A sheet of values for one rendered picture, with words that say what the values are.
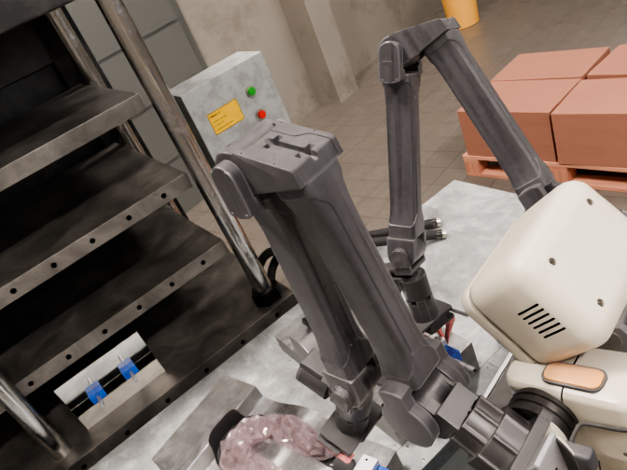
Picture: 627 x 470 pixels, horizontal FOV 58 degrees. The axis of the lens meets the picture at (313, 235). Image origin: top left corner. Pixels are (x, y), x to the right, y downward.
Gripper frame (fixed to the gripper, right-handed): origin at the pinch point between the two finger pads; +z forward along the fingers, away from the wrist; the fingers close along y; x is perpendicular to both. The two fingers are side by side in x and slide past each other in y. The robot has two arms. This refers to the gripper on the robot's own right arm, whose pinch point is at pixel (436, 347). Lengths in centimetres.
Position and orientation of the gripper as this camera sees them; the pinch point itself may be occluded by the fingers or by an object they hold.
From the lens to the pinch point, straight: 127.3
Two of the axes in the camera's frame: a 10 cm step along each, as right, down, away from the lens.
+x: 5.4, 1.8, -8.2
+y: -7.7, 5.1, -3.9
